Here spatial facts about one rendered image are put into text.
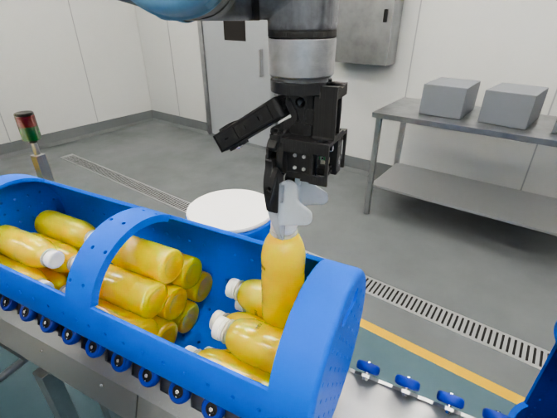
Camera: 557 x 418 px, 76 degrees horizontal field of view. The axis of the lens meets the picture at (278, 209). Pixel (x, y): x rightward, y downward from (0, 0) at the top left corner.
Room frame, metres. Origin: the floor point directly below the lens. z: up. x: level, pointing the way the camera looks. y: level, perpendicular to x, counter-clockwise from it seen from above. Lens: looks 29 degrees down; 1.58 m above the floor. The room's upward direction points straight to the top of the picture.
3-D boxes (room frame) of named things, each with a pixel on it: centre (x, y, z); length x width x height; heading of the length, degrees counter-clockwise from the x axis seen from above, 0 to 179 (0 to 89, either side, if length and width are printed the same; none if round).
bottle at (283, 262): (0.45, -0.01, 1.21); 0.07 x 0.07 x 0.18
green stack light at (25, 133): (1.30, 0.92, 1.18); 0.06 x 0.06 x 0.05
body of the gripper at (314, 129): (0.43, -0.03, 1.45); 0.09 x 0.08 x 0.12; 64
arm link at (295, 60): (0.44, -0.03, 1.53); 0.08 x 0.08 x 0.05
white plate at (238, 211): (0.99, 0.15, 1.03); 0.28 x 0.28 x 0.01
